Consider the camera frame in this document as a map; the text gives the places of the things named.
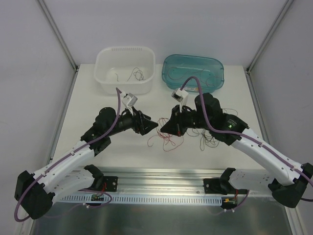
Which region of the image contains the red wire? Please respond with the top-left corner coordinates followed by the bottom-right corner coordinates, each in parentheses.
top-left (147, 117), bottom-right (184, 152)

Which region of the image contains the black wire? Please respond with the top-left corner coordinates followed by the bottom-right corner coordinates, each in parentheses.
top-left (114, 68), bottom-right (145, 83)
top-left (188, 107), bottom-right (239, 150)

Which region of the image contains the brown wire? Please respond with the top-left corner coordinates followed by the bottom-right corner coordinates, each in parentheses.
top-left (168, 65), bottom-right (220, 88)

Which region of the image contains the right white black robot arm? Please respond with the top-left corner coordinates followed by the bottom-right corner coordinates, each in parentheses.
top-left (161, 89), bottom-right (313, 208)

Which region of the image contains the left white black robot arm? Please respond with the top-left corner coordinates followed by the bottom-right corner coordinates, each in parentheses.
top-left (14, 107), bottom-right (158, 222)

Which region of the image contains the label sticker on bin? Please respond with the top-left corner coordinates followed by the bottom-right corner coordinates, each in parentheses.
top-left (184, 87), bottom-right (203, 93)

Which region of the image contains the white plastic tub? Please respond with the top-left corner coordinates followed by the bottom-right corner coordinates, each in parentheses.
top-left (93, 47), bottom-right (156, 94)

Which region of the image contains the teal transparent plastic bin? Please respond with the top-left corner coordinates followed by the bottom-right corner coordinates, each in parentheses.
top-left (161, 54), bottom-right (224, 93)

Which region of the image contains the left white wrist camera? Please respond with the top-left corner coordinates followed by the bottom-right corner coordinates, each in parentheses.
top-left (121, 92), bottom-right (137, 116)

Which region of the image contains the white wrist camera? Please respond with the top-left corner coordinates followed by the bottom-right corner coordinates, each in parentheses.
top-left (121, 92), bottom-right (137, 116)
top-left (171, 88), bottom-right (189, 112)

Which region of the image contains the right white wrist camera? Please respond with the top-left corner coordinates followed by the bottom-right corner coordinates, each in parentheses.
top-left (171, 88), bottom-right (189, 112)

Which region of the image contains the aluminium mounting rail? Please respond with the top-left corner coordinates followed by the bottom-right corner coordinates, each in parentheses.
top-left (68, 166), bottom-right (293, 197)

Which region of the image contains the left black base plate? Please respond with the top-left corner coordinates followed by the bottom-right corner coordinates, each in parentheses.
top-left (100, 176), bottom-right (118, 192)

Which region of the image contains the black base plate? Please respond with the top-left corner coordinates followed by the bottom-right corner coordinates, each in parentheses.
top-left (203, 178), bottom-right (247, 195)
top-left (100, 176), bottom-right (118, 192)

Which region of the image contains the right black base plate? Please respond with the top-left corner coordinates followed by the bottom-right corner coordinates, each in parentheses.
top-left (203, 178), bottom-right (247, 195)

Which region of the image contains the white slotted cable duct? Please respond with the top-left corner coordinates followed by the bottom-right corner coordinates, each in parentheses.
top-left (60, 193), bottom-right (222, 206)

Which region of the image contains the right aluminium frame post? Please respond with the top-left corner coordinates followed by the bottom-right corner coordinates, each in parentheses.
top-left (246, 0), bottom-right (295, 74)

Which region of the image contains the aluminium frame post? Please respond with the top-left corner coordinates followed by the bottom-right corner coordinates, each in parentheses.
top-left (246, 0), bottom-right (295, 74)
top-left (36, 0), bottom-right (79, 71)

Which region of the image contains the left aluminium frame post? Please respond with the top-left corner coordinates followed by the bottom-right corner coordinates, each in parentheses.
top-left (36, 0), bottom-right (79, 71)

